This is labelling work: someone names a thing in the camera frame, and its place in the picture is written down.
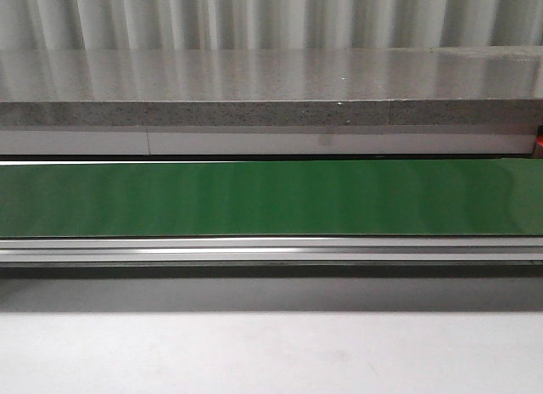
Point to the green conveyor belt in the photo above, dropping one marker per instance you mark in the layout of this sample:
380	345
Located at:
306	197

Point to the grey speckled stone counter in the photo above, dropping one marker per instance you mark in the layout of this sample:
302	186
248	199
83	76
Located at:
385	102

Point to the red object at edge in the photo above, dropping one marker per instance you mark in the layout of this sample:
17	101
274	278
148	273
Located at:
538	150

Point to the white pleated curtain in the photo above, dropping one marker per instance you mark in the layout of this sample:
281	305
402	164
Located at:
252	24

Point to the aluminium conveyor frame rail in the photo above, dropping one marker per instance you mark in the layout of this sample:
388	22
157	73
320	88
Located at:
261	250

